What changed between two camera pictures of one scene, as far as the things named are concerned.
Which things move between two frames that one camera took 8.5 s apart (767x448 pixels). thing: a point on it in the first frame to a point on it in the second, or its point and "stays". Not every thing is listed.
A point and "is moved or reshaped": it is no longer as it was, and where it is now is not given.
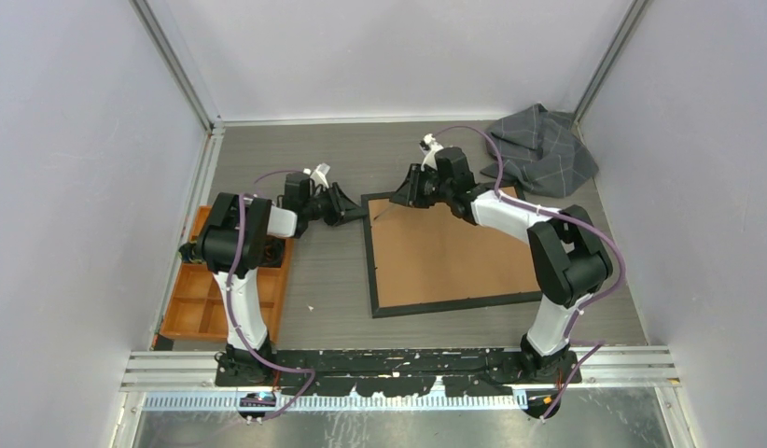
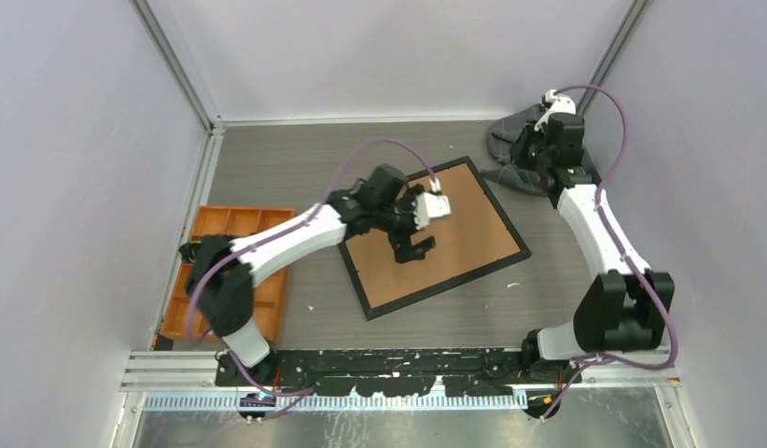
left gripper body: x=323 y=207 to x=398 y=222
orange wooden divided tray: x=197 y=309 stays
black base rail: x=406 y=371 stays
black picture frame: x=424 y=259 is moved or reshaped
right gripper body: x=439 y=191 to x=529 y=151
